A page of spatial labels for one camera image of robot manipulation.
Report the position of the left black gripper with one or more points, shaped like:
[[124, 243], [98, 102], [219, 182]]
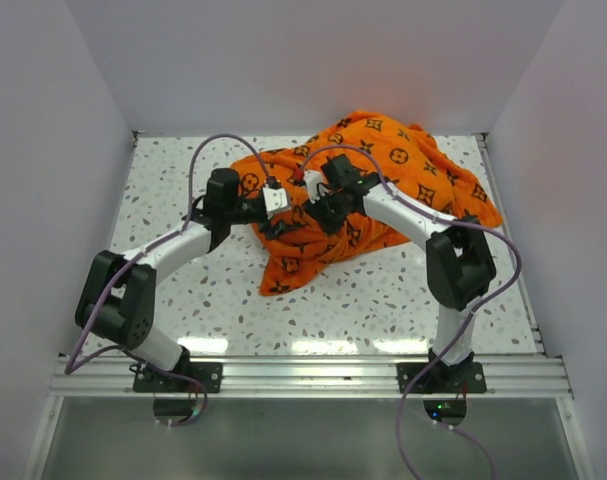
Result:
[[272, 232]]

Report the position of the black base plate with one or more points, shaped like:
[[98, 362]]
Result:
[[190, 378], [442, 379]]

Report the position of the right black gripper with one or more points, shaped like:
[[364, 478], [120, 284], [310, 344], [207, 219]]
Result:
[[314, 209]]

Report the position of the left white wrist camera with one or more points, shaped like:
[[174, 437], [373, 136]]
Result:
[[276, 200]]

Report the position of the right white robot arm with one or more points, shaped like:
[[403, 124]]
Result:
[[459, 265]]

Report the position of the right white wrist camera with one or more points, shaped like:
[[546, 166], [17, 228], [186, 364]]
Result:
[[313, 182]]

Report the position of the aluminium mounting rail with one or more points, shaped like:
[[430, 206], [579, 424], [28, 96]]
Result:
[[321, 377]]

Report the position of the orange patterned pillowcase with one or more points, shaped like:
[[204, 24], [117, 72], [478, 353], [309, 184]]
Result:
[[405, 154]]

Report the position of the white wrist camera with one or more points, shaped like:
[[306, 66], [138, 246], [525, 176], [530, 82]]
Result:
[[276, 200], [313, 182]]

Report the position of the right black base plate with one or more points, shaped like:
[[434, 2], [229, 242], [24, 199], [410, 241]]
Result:
[[442, 379]]

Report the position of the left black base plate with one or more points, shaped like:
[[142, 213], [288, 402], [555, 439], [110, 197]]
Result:
[[190, 378]]

